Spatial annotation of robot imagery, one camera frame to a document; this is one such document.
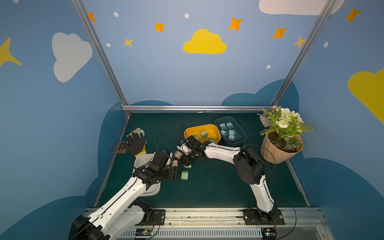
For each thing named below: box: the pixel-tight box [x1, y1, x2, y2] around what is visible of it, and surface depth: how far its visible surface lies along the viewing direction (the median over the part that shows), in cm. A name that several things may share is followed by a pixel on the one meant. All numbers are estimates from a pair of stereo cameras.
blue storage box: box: [215, 116, 247, 145], surface depth 110 cm
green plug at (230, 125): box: [226, 122, 234, 130], surface depth 113 cm
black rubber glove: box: [124, 132, 145, 156], surface depth 103 cm
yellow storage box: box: [184, 124, 222, 144], surface depth 109 cm
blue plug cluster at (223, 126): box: [219, 123, 227, 130], surface depth 113 cm
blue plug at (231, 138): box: [228, 134, 235, 143], surface depth 106 cm
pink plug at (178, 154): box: [174, 150, 183, 160], surface depth 97 cm
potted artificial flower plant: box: [260, 105, 315, 164], surface depth 82 cm
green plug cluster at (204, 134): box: [200, 131, 209, 139], surface depth 109 cm
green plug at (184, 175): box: [181, 170, 189, 180], surface depth 89 cm
